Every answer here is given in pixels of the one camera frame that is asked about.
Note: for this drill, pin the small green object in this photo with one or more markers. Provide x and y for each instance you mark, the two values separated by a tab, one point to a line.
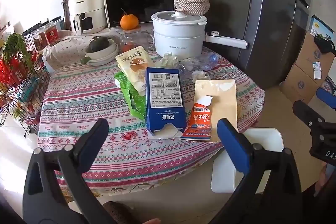
85	60

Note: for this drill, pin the cardboard box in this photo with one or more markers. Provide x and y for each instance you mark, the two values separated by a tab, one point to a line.
307	56
299	87

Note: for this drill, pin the blue carton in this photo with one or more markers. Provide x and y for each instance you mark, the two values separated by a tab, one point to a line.
162	92

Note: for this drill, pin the green plant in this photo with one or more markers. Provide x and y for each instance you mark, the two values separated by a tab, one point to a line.
15	43

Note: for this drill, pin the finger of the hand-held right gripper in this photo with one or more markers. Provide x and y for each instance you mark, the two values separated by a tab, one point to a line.
326	98
309	115

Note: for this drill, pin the glass teapot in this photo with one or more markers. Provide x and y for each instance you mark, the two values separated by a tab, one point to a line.
139	39

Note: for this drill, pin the woven coaster stack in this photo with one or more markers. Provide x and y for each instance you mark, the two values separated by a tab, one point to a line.
191	1

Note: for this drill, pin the crumpled cream paper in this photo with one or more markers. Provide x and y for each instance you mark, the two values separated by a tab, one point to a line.
168	60

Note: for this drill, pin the clear plastic bottle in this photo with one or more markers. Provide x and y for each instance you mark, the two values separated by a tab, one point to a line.
204	61

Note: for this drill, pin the beige paper pouch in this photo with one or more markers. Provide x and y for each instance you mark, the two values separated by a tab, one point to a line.
225	106

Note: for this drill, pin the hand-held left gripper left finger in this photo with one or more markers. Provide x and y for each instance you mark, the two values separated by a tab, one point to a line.
92	145

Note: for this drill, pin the dark green squash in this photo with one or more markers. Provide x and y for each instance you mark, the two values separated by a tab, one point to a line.
98	44

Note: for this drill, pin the grey refrigerator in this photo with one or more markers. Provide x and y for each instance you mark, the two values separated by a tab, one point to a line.
262	16

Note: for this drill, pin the yellow white snack pouch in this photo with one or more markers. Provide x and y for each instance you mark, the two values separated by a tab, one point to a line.
134	66

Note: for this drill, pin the white pot lid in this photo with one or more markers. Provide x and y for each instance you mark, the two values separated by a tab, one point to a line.
178	17

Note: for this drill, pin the white electric pot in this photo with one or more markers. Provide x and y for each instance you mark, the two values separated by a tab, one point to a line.
178	40

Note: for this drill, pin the pile of red packets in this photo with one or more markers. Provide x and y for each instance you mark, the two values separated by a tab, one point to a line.
13	71

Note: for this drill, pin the jar with red label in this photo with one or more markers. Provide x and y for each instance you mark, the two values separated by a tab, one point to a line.
52	33

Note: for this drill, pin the small red scrap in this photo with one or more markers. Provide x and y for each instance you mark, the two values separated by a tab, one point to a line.
128	136

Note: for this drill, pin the white air fryer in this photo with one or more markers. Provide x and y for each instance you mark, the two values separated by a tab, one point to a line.
86	3

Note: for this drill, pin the green plastic wrapper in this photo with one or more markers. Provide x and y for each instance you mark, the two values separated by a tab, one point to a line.
131	98

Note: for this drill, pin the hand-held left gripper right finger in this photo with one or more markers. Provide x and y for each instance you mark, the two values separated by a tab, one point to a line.
233	142

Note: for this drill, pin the patterned striped tablecloth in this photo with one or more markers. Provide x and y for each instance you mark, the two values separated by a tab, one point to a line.
78	98

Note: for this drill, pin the red orange sachet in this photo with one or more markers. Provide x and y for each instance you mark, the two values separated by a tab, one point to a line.
198	121

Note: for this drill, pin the brown fuzzy cloth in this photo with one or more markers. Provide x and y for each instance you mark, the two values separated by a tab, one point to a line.
118	213

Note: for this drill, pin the blue printed box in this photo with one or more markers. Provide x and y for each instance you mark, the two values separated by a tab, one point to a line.
321	26

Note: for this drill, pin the orange with stem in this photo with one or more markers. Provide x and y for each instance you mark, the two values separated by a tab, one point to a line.
129	22

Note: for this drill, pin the small black object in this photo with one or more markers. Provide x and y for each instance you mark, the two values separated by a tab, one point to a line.
324	44

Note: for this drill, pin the white floral cloth bundle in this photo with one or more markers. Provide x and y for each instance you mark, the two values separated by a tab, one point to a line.
65	50

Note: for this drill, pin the small orange in teapot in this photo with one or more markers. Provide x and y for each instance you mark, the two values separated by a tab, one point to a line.
127	47

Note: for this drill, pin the white stool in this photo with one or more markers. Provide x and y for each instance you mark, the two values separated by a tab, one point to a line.
262	140

